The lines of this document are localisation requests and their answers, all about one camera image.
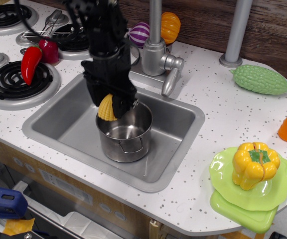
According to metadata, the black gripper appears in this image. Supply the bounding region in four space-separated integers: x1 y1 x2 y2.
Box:
81 48 137 119

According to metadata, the yellow toy corn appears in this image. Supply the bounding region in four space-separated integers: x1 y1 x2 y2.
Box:
98 94 117 121

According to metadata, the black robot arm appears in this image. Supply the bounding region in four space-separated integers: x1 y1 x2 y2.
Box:
64 0 137 119

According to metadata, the stainless steel pot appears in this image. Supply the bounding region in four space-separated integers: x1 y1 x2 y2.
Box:
96 102 153 163

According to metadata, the grey toy sink basin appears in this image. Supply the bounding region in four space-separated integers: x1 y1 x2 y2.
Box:
22 75 205 193

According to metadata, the silver toy faucet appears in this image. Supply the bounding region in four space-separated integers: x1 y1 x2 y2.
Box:
129 0 184 97

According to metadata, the middle black stove burner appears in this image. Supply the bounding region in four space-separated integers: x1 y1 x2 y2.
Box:
52 24 91 61

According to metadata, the black stove burner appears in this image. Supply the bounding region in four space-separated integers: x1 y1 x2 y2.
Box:
0 3 38 36
0 61 61 111
52 24 91 61

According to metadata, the purple striped toy onion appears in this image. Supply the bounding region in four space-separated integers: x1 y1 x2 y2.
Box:
128 22 150 49

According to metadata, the red toy chili pepper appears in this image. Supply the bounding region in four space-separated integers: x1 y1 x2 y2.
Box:
21 45 43 86

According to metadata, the orange toy pumpkin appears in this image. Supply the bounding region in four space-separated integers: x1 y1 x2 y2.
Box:
161 12 181 45

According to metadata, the silver stove knob rear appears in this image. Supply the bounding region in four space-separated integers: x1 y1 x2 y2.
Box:
45 9 69 26

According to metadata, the silver stove knob middle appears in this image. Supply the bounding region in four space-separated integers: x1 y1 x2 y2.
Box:
15 30 38 46

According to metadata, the front black stove burner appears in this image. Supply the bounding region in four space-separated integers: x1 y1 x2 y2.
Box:
0 61 61 111

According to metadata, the grey support pole right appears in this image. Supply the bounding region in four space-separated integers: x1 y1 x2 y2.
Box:
219 0 253 68

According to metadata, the toy oven door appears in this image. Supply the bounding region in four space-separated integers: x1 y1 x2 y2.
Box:
13 181 120 239

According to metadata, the rear black stove burner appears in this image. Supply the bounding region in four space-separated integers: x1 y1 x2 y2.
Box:
0 3 38 36

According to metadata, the blue clamp tool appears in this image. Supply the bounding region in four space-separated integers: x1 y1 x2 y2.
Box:
0 187 28 219

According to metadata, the green toy bitter gourd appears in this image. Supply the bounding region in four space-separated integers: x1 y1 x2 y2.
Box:
230 65 287 95

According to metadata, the yellow toy bell pepper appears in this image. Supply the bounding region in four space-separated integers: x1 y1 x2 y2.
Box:
232 142 281 191

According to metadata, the yellow tape piece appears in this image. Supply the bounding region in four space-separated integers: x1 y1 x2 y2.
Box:
2 218 35 236

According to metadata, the green plastic plate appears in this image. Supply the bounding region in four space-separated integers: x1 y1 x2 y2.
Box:
209 147 287 211

